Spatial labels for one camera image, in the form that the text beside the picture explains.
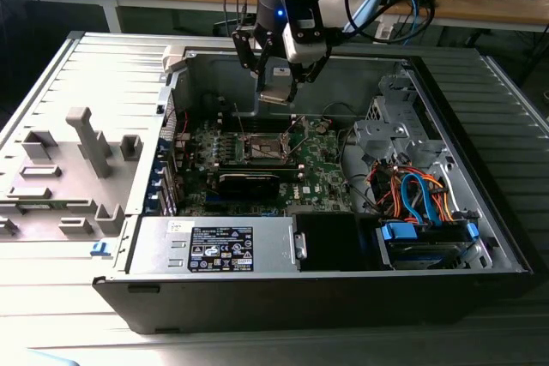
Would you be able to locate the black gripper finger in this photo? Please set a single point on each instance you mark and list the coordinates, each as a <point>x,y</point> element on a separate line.
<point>315,70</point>
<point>240,46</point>

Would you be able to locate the silver CPU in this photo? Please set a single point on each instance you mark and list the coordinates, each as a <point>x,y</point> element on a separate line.
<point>274,97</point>

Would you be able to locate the black RAM slot bank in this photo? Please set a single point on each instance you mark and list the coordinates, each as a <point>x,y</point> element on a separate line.
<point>257,165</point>
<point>266,122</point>

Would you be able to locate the CPU socket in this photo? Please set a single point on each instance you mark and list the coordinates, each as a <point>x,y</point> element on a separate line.
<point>261,147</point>

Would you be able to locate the white case label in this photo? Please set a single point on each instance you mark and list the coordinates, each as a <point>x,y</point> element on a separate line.
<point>279,71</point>

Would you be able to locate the silver coin battery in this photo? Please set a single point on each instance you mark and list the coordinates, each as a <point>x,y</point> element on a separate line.
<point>322,126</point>

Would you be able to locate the beige plastic latch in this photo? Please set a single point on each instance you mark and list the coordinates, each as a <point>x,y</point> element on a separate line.
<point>173,59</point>

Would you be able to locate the metal drive cage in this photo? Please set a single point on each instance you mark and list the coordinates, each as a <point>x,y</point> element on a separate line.
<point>377,134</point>

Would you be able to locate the green motherboard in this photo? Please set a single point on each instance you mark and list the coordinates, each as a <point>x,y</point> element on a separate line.
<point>326,169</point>

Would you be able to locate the black graphics card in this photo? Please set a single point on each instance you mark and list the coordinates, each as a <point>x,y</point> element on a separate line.
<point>249,186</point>

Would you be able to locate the black plastic shroud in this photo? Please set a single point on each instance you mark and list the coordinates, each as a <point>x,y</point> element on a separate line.
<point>330,241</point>

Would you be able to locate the hard disk in blue carrier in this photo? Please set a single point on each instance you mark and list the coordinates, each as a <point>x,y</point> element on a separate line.
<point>401,231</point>

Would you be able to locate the grey parts rack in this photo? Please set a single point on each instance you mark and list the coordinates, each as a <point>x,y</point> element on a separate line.
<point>64,160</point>

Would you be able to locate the grey power supply unit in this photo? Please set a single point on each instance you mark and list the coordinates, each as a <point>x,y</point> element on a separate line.
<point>150,246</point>

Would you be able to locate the black PC case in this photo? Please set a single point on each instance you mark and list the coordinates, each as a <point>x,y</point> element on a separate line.
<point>300,301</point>

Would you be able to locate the blue clip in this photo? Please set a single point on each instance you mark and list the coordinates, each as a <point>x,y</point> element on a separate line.
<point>100,249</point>

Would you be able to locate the green RAM stick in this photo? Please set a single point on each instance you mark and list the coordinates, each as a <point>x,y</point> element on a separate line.
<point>38,205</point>

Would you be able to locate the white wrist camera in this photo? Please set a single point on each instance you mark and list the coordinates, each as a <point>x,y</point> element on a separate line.
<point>300,46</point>

